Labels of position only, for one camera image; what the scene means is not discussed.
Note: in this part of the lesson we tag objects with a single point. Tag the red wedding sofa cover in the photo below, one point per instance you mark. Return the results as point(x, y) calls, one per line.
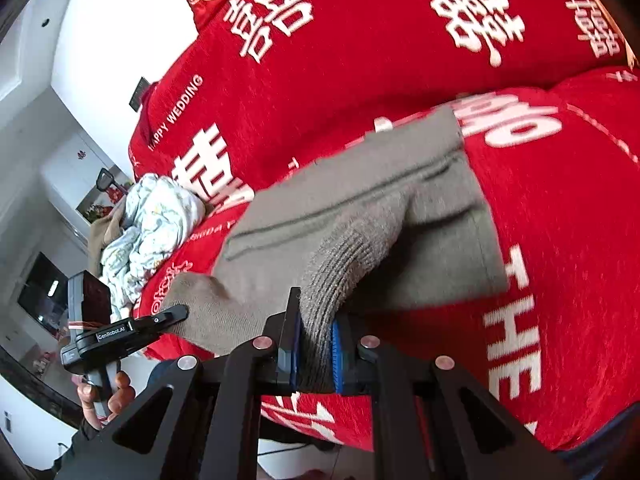
point(550, 235)

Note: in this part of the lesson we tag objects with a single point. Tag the dark television stand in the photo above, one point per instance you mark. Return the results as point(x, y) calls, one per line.
point(35, 385)

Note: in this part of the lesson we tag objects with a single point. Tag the person's left hand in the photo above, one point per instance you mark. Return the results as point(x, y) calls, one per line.
point(122, 392)

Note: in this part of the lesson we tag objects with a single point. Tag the brown cloth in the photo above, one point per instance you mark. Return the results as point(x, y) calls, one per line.
point(102, 240)

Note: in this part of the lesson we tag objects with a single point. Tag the red flowers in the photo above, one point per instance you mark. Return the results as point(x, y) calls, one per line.
point(102, 207)

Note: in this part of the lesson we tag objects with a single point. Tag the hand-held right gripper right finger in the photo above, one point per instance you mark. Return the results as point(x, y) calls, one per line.
point(337, 360)

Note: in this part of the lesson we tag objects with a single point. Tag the black television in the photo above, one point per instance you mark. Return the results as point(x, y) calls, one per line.
point(42, 290)

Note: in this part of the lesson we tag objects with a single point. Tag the person's left forearm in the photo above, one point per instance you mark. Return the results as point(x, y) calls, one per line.
point(80, 442)

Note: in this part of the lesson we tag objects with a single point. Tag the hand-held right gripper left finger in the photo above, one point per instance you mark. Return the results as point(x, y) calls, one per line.
point(294, 360)

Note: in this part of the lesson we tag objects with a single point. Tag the grey knit sweater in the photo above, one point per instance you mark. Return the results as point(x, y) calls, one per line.
point(380, 200)

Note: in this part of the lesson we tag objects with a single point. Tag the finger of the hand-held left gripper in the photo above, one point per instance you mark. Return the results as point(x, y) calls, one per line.
point(160, 321)

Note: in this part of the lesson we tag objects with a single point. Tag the black wall switch panel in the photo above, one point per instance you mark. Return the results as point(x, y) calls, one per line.
point(139, 94)

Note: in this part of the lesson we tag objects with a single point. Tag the white cabinet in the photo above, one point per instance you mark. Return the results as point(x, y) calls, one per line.
point(70, 170)

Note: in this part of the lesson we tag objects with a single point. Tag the white floral cloth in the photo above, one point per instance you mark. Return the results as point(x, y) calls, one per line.
point(155, 215)

